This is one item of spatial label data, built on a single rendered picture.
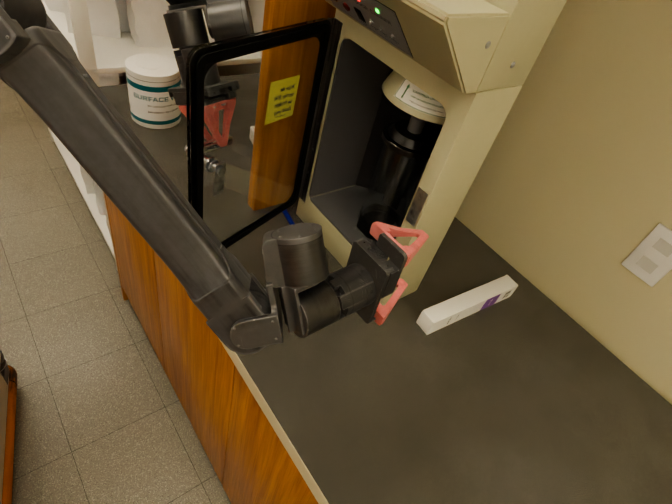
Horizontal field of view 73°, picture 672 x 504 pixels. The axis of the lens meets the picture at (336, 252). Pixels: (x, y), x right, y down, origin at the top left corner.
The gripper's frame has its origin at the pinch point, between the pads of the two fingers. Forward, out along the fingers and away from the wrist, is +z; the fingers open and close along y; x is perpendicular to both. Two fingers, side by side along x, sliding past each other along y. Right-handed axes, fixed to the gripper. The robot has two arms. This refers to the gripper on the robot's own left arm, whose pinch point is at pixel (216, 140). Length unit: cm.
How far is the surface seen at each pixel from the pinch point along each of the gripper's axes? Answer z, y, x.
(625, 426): 60, -64, -25
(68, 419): 92, 87, 23
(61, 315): 74, 123, 1
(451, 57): -9.5, -40.2, -4.9
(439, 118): 1.0, -31.9, -19.2
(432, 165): 6.7, -33.3, -13.1
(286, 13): -17.2, -5.5, -17.1
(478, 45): -10.2, -42.2, -8.1
